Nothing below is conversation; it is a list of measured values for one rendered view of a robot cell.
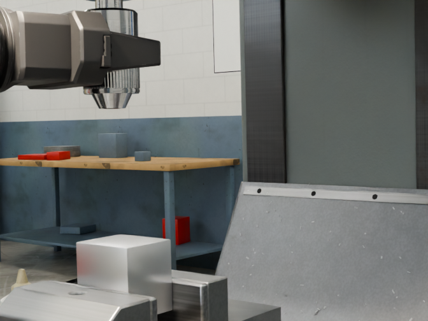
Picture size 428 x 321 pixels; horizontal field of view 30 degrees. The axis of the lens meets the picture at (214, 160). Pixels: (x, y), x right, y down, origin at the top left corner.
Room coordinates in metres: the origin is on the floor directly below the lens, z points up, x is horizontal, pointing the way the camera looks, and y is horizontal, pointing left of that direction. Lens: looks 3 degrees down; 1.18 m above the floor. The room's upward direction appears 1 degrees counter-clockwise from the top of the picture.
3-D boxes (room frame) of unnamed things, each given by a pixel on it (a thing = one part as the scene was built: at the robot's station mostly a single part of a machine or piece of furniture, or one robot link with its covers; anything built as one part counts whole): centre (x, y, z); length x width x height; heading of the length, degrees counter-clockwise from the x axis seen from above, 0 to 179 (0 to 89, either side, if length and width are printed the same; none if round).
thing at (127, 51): (0.63, 0.07, 1.23); 0.06 x 0.02 x 0.03; 125
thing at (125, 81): (0.66, 0.08, 1.23); 0.05 x 0.05 x 0.06
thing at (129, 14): (0.66, 0.08, 1.26); 0.05 x 0.05 x 0.01
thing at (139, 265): (0.65, 0.08, 1.05); 0.06 x 0.05 x 0.06; 51
